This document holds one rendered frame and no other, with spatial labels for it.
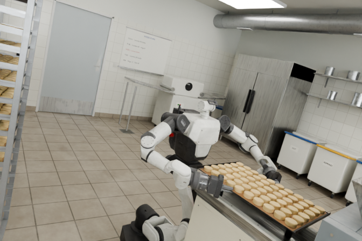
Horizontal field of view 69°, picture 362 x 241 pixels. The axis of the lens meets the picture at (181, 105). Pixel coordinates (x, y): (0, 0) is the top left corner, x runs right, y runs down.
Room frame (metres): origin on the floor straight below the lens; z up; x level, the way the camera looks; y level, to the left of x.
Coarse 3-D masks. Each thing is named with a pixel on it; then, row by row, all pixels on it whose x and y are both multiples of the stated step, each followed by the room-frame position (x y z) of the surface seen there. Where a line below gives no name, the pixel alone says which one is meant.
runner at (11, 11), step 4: (0, 8) 1.29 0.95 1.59; (4, 8) 1.30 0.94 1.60; (8, 8) 1.31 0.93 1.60; (12, 8) 1.31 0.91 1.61; (8, 12) 1.31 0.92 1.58; (12, 12) 1.32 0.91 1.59; (16, 12) 1.32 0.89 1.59; (20, 12) 1.33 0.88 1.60; (24, 12) 1.34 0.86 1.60; (20, 16) 1.33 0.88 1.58; (24, 16) 1.34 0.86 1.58
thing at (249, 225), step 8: (200, 192) 1.44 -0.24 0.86; (208, 200) 1.39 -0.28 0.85; (216, 200) 1.36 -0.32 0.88; (224, 200) 1.34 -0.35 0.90; (224, 208) 1.31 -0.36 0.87; (232, 208) 1.27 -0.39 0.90; (232, 216) 1.27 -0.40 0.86; (240, 216) 1.23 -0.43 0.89; (248, 216) 1.23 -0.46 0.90; (240, 224) 1.22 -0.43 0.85; (248, 224) 1.19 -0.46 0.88; (256, 224) 1.18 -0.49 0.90; (248, 232) 1.18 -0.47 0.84; (256, 232) 1.16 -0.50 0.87; (264, 232) 1.13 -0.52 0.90; (264, 240) 1.12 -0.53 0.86; (272, 240) 1.10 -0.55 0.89; (280, 240) 1.09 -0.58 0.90
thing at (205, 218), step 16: (224, 192) 1.56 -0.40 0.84; (208, 208) 1.37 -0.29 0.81; (240, 208) 1.41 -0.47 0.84; (192, 224) 1.42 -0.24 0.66; (208, 224) 1.34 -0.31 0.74; (224, 224) 1.28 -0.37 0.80; (272, 224) 1.32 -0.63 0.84; (192, 240) 1.40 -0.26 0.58; (208, 240) 1.32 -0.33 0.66; (224, 240) 1.26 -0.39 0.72; (240, 240) 1.19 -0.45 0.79; (256, 240) 1.14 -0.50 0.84; (288, 240) 1.21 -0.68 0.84; (304, 240) 1.25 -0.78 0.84
